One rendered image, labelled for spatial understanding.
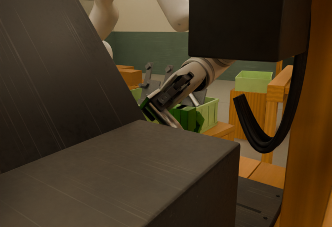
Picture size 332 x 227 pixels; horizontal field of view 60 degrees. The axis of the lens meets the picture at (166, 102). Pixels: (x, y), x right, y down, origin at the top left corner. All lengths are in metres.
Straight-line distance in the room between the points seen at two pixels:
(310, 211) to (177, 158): 0.35
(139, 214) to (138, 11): 8.78
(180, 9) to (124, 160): 0.53
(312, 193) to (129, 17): 8.75
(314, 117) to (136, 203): 0.38
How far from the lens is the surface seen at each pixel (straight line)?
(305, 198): 0.62
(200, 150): 0.37
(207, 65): 0.69
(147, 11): 8.79
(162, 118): 0.57
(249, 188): 0.97
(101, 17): 1.10
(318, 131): 0.57
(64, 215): 0.27
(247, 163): 1.18
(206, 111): 1.69
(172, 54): 8.42
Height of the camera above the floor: 1.39
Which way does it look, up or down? 15 degrees down
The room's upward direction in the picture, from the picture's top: straight up
